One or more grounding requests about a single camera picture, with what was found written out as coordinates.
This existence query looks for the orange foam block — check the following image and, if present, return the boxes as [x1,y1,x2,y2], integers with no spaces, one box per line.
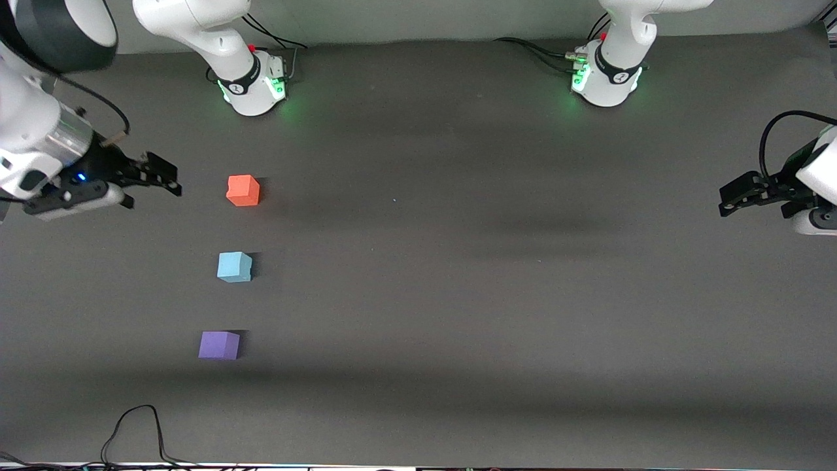
[226,175,261,207]

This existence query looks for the black right arm base cables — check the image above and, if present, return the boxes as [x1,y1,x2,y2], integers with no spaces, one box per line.
[243,11,308,83]

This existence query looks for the thin black looped table cable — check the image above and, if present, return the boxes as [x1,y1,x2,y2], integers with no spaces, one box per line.
[0,404,197,470]

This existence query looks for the black left arm base cables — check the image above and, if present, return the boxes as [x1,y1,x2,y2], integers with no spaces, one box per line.
[493,13,612,74]

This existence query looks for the black arm base cables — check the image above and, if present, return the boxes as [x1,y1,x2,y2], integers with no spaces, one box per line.
[493,13,612,74]
[243,11,308,83]

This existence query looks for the purple foam block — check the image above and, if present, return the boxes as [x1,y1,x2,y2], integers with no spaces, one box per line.
[198,331,241,360]

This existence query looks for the dark grey table mat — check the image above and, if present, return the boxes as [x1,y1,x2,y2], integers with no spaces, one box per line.
[0,23,837,469]

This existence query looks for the light blue foam block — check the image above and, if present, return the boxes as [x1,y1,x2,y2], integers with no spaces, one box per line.
[216,251,253,283]

